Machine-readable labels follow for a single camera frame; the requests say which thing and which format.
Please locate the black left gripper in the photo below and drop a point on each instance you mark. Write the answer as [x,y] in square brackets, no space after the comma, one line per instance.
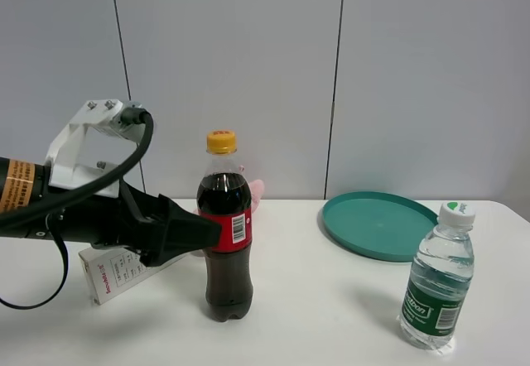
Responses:
[155,227]

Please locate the cola bottle with yellow cap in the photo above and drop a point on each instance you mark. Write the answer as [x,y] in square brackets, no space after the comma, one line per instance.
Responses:
[229,290]

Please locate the white cardboard box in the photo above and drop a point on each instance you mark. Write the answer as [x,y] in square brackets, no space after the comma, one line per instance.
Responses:
[109,273]

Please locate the pink plush toy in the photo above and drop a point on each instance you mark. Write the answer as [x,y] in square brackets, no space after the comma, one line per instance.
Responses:
[257,190]

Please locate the teal round plate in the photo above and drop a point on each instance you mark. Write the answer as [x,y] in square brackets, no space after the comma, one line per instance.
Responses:
[378,225]

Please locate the water bottle with green label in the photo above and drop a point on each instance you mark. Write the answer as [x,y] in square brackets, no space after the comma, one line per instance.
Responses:
[439,279]

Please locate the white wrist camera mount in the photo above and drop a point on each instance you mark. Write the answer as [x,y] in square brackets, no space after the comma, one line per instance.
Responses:
[99,137]

